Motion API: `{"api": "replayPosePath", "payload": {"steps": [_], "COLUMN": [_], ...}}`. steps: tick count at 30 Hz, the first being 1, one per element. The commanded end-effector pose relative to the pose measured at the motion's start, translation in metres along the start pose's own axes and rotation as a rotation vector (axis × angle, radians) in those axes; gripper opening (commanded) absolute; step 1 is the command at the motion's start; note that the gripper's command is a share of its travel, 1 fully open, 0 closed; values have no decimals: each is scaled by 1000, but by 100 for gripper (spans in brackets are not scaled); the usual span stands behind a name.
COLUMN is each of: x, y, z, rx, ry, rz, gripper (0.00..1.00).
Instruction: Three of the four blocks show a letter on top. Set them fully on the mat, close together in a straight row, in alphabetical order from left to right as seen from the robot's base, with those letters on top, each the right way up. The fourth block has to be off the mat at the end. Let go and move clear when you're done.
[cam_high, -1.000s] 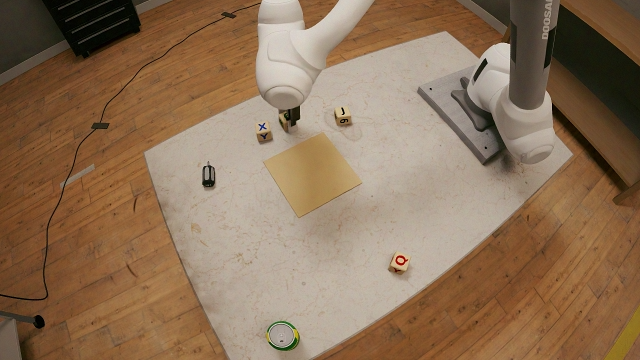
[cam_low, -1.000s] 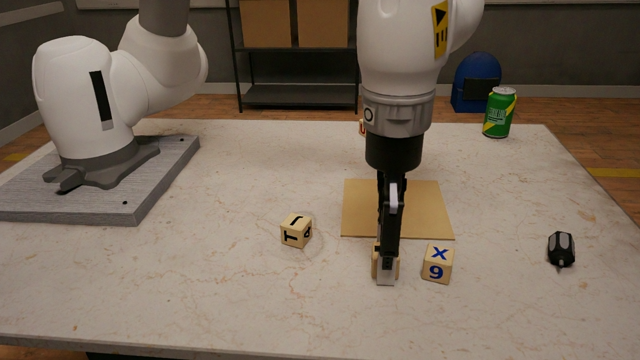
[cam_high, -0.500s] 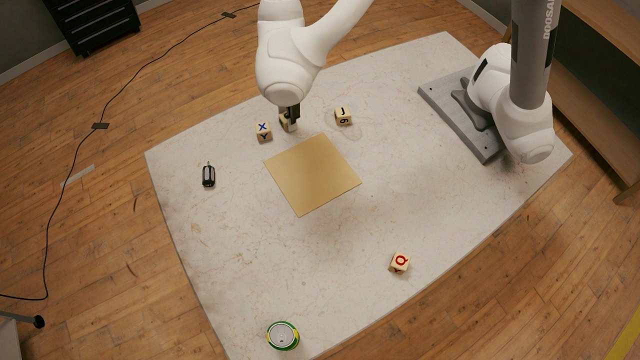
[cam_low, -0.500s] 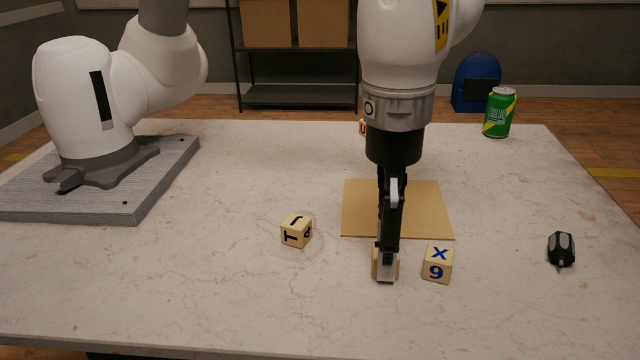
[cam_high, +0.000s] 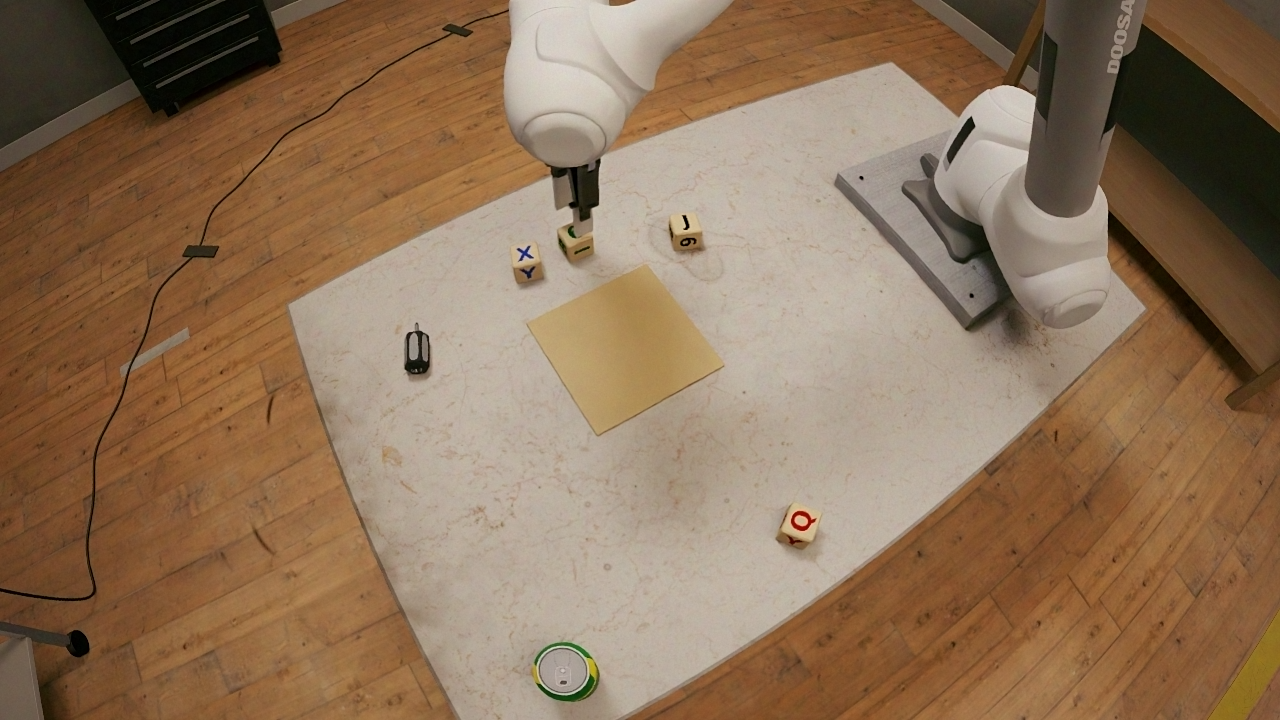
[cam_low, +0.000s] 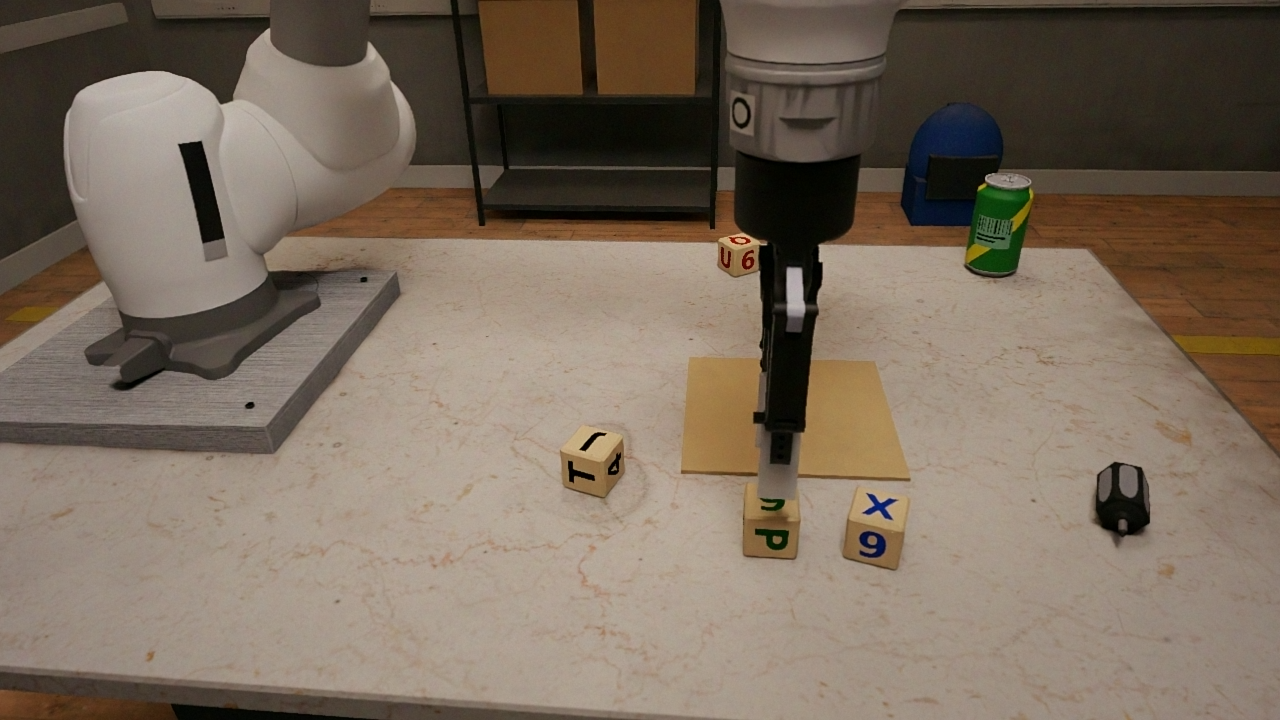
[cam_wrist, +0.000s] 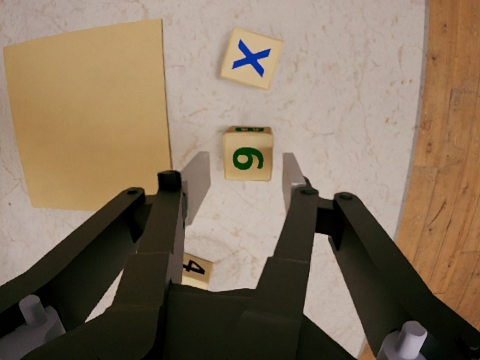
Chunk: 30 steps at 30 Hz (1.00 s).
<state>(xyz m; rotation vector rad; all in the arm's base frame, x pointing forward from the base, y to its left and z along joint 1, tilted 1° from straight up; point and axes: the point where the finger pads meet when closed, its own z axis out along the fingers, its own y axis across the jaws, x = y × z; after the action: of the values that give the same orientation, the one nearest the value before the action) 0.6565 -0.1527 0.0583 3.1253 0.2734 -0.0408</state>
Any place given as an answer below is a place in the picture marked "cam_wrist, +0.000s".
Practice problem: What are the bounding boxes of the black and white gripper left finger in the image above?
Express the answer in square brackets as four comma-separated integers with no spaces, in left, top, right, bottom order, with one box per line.
[0,151,211,360]

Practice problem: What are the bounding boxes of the tan flat mat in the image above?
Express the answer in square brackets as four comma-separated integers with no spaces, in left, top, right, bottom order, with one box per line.
[3,18,172,211]

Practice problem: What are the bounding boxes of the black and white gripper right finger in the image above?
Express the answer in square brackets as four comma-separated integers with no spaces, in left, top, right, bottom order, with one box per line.
[226,152,480,360]

